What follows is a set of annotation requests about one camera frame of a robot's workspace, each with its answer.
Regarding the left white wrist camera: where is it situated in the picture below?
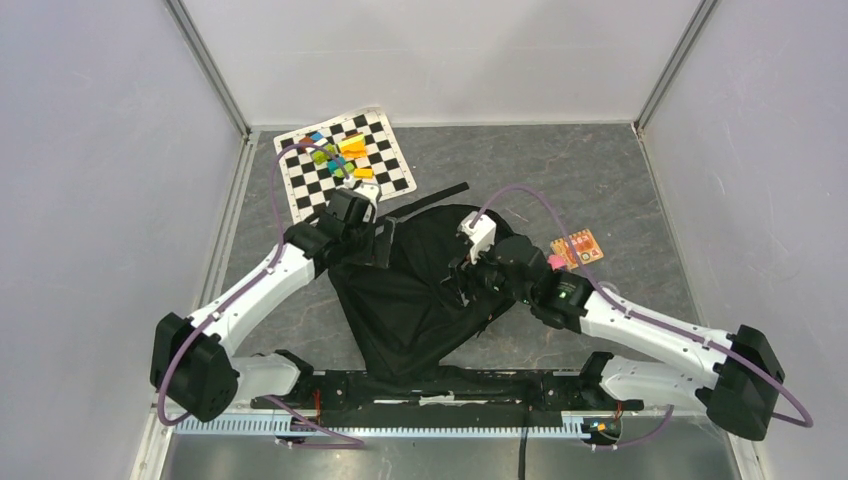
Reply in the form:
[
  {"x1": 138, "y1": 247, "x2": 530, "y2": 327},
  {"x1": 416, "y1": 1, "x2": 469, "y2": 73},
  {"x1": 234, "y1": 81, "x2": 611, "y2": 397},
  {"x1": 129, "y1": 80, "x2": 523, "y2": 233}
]
[{"x1": 343, "y1": 177, "x2": 382, "y2": 208}]

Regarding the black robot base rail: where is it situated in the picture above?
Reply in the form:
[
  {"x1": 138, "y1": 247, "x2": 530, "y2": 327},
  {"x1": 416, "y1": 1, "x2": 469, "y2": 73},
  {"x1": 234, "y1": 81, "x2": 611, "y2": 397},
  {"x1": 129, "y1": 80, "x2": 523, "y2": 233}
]
[{"x1": 281, "y1": 366, "x2": 645, "y2": 428}]

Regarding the light green flat brick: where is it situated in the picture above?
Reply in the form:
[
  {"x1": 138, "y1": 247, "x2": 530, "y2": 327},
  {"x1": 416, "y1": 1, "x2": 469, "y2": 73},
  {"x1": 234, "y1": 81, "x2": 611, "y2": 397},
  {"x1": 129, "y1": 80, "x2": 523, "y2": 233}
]
[{"x1": 334, "y1": 163, "x2": 356, "y2": 178}]

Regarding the orange toy brick stack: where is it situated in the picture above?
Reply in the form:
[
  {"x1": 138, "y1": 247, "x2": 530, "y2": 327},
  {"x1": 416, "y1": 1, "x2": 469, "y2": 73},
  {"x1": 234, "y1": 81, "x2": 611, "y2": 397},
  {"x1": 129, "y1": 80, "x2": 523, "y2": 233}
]
[{"x1": 337, "y1": 133, "x2": 367, "y2": 161}]

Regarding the black and white chess mat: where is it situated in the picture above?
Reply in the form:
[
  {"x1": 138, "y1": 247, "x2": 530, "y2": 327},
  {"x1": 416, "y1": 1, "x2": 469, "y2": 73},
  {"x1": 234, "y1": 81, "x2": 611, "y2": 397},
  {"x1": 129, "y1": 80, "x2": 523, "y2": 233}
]
[{"x1": 272, "y1": 107, "x2": 418, "y2": 227}]

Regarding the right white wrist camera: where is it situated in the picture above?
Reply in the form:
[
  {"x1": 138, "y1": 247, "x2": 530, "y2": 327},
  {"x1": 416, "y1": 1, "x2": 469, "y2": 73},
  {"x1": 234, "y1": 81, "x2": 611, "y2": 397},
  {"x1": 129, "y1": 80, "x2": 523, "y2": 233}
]
[{"x1": 458, "y1": 211, "x2": 497, "y2": 265}]

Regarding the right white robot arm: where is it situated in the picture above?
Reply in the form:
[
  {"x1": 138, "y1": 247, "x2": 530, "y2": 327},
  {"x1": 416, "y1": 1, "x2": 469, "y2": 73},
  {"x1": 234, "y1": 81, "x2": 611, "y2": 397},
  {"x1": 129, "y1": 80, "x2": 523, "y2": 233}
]
[{"x1": 444, "y1": 233, "x2": 785, "y2": 441}]

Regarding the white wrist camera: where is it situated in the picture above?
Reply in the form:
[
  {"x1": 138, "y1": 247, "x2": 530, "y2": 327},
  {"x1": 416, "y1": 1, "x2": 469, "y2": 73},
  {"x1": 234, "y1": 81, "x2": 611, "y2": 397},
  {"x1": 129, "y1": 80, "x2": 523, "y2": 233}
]
[
  {"x1": 343, "y1": 177, "x2": 382, "y2": 208},
  {"x1": 458, "y1": 211, "x2": 497, "y2": 265}
]

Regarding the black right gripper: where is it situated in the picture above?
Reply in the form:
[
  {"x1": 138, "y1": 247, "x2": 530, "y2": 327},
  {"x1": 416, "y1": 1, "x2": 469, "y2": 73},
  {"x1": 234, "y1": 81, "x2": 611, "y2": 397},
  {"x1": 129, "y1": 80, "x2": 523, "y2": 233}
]
[{"x1": 441, "y1": 235, "x2": 534, "y2": 306}]

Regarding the pink water bottle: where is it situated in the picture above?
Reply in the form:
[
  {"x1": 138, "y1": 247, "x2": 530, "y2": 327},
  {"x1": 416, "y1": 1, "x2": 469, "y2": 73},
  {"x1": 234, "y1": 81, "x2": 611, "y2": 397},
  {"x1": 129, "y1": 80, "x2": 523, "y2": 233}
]
[{"x1": 547, "y1": 254, "x2": 567, "y2": 270}]

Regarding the yellow small toy brick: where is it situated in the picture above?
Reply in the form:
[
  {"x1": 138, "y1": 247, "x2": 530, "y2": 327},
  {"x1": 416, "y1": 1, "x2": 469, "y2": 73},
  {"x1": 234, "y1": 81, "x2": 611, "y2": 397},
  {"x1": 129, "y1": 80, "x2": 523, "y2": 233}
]
[{"x1": 353, "y1": 168, "x2": 374, "y2": 180}]

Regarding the black student backpack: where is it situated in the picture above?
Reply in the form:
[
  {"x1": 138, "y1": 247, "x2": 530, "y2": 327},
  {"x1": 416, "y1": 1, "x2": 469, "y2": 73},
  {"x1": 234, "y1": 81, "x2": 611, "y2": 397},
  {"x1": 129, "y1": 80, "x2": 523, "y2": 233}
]
[{"x1": 328, "y1": 183, "x2": 515, "y2": 376}]

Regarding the green toy brick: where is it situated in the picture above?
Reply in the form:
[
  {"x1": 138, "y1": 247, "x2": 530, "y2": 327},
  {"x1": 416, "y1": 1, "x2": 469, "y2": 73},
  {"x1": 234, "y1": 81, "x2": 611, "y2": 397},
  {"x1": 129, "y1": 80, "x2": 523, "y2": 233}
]
[{"x1": 310, "y1": 145, "x2": 336, "y2": 165}]

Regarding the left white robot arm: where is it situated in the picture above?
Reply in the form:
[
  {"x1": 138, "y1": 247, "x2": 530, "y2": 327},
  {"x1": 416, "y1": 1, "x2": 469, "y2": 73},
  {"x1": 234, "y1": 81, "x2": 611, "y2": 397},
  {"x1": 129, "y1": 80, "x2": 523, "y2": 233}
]
[{"x1": 150, "y1": 182, "x2": 381, "y2": 426}]

